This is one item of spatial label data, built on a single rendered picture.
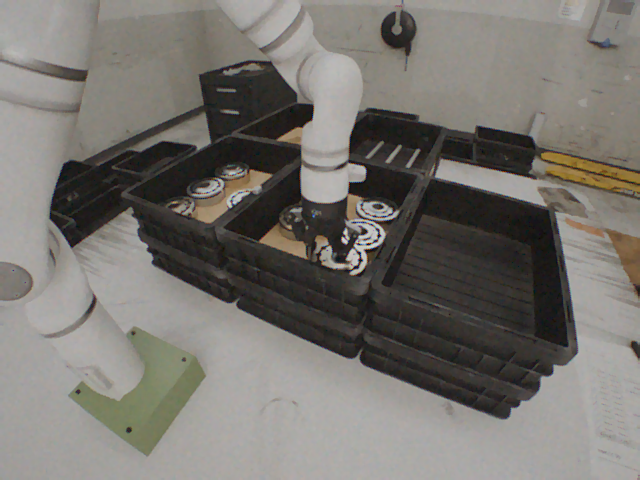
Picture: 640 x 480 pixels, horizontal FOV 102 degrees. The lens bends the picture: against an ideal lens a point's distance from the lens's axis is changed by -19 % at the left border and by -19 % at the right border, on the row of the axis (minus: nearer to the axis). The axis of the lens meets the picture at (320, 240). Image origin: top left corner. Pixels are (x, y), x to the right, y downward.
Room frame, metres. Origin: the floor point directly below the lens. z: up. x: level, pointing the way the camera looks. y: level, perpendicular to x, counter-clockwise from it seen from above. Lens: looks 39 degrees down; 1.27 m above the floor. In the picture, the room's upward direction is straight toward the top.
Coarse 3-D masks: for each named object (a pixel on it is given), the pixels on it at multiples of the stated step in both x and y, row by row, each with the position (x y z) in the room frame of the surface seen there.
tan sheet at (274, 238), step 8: (352, 200) 0.70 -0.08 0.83; (352, 208) 0.66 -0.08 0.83; (352, 216) 0.63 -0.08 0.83; (272, 232) 0.56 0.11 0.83; (280, 232) 0.56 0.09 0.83; (384, 232) 0.56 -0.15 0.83; (264, 240) 0.53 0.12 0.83; (272, 240) 0.53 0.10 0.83; (280, 240) 0.53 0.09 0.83; (288, 240) 0.53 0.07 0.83; (320, 240) 0.53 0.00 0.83; (280, 248) 0.51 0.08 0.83; (288, 248) 0.51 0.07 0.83; (296, 248) 0.51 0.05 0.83; (304, 248) 0.51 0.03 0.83; (304, 256) 0.48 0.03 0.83
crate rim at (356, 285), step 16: (352, 160) 0.73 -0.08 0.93; (416, 176) 0.65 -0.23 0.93; (416, 192) 0.58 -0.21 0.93; (240, 208) 0.51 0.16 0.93; (400, 208) 0.51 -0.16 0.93; (224, 224) 0.46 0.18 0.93; (400, 224) 0.46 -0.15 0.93; (224, 240) 0.43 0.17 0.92; (240, 240) 0.41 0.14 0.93; (384, 240) 0.41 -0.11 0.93; (256, 256) 0.40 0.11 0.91; (272, 256) 0.38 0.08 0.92; (288, 256) 0.37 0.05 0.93; (304, 272) 0.35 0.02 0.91; (320, 272) 0.34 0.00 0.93; (336, 272) 0.34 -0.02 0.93; (368, 272) 0.34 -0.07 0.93; (352, 288) 0.31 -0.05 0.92; (368, 288) 0.32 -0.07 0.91
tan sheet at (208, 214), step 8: (256, 176) 0.84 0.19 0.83; (264, 176) 0.83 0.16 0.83; (248, 184) 0.79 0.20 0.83; (256, 184) 0.79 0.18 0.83; (232, 192) 0.74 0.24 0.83; (224, 200) 0.70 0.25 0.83; (200, 208) 0.66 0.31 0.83; (208, 208) 0.66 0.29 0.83; (216, 208) 0.66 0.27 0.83; (224, 208) 0.66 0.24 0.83; (200, 216) 0.63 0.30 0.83; (208, 216) 0.63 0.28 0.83; (216, 216) 0.63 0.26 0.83
